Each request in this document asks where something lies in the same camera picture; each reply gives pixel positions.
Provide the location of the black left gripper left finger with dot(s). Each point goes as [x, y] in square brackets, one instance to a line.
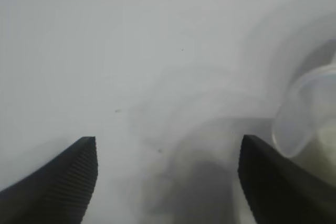
[50, 187]

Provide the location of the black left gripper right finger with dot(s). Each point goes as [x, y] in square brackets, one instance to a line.
[286, 190]

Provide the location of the clear plastic measuring cup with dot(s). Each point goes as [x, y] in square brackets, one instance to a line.
[296, 119]

